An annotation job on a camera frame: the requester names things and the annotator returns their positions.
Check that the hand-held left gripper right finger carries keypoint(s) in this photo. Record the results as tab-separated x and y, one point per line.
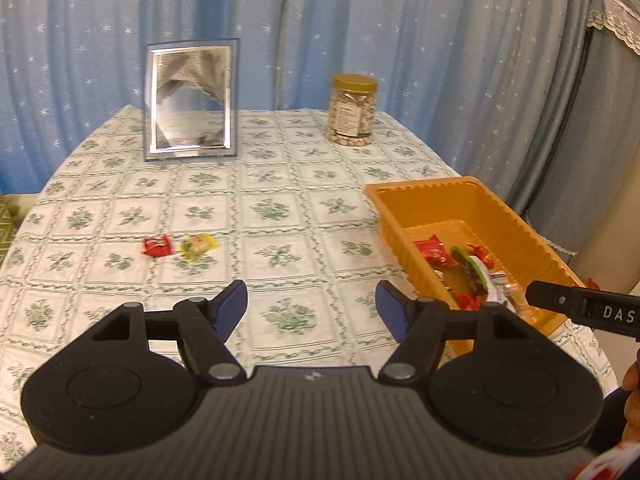
391	310

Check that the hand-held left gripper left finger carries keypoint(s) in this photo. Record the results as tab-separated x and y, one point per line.
232	305

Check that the yellow green candy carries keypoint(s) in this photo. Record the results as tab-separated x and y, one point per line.
199	246

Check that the large red snack packet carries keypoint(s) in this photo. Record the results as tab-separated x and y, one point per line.
432	251

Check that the small red candy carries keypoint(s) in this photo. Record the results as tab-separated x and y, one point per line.
157	246
468	301
481	255

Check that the green and red snack packet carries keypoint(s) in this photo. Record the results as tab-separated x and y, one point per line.
467	272

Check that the clear white snack packet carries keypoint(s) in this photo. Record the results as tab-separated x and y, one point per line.
502	290

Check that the orange plastic tray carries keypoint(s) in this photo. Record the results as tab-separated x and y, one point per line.
450	205

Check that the person's right hand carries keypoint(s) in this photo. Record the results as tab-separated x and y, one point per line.
632	375

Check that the green floral tablecloth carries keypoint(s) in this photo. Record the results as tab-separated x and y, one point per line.
300	200

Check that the red and white printed cloth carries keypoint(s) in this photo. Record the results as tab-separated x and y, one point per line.
615	465

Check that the grey lace-trimmed cover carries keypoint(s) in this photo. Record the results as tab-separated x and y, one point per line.
600	135

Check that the nut jar with gold lid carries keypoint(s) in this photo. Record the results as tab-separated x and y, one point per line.
352	110

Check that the framed sand picture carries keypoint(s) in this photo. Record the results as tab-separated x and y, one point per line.
190	105

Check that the green zigzag cushion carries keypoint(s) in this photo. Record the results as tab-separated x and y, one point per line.
9	220

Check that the blue star-print curtain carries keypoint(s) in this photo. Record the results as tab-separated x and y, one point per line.
350	25

